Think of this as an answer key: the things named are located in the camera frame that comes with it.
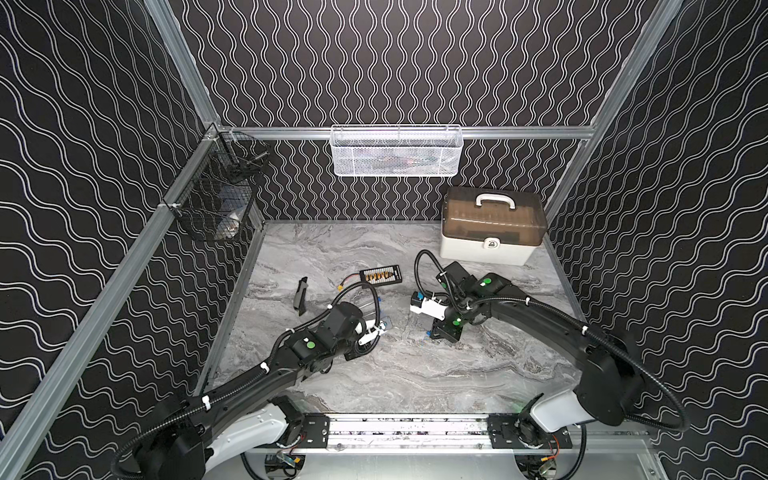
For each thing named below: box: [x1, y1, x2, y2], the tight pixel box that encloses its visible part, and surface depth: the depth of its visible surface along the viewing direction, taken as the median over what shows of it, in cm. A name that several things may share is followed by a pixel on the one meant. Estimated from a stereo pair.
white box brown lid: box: [440, 187, 548, 265], surface depth 100 cm
